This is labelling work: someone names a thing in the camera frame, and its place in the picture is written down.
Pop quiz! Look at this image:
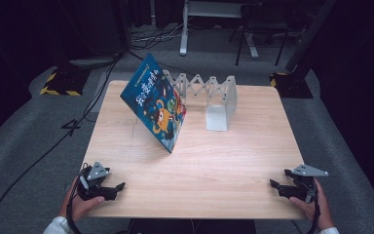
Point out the dark slanted metal stand pole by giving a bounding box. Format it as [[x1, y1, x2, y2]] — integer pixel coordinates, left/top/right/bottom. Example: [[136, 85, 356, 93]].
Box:
[[283, 0, 338, 74]]

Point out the left hand-held gripper black cable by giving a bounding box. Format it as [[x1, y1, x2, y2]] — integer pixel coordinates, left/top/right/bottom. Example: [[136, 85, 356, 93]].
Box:
[[65, 169, 91, 234]]

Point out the right hand-held gripper black cable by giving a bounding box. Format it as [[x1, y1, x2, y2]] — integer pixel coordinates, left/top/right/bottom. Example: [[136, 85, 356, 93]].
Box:
[[291, 186, 321, 234]]

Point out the black chair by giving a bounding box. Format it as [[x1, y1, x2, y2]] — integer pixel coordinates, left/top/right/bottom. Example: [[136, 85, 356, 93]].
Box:
[[228, 2, 290, 67]]

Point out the blue illustrated children's book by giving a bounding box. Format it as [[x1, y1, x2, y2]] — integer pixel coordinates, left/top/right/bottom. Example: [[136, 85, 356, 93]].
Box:
[[119, 52, 188, 154]]

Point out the person's right hand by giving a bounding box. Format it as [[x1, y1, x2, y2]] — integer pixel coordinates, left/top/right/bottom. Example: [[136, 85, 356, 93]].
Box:
[[288, 177, 336, 232]]

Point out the yellow black striped stand base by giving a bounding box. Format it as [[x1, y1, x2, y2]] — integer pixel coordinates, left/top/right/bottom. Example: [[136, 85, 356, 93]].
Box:
[[39, 67, 92, 98], [269, 71, 315, 99]]

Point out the person's left hand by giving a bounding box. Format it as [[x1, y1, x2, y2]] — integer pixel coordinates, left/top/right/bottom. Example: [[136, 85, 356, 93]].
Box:
[[58, 176, 106, 224]]

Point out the translucent expandable book rack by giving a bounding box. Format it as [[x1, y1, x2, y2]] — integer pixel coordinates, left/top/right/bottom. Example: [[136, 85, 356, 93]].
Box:
[[161, 68, 239, 133]]

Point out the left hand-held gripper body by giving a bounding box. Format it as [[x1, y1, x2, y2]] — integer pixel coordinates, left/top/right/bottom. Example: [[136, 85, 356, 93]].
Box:
[[77, 160, 112, 202]]

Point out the tangle of floor cables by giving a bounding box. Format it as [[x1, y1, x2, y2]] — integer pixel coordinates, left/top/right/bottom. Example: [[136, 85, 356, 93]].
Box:
[[130, 21, 185, 51]]

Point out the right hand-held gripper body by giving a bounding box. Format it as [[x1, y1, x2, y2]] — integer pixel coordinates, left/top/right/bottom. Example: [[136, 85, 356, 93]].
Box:
[[283, 163, 330, 205]]

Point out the white desk frame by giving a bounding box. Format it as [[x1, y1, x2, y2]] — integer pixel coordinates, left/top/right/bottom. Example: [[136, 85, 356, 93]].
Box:
[[178, 0, 260, 59]]

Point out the long black floor cable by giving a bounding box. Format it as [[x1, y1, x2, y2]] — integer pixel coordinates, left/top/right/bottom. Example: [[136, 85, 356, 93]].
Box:
[[0, 52, 125, 234]]

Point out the hand-held gripper black cable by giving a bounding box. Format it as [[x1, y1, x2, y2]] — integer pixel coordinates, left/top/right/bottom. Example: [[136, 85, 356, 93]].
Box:
[[65, 169, 91, 234], [291, 186, 321, 234]]

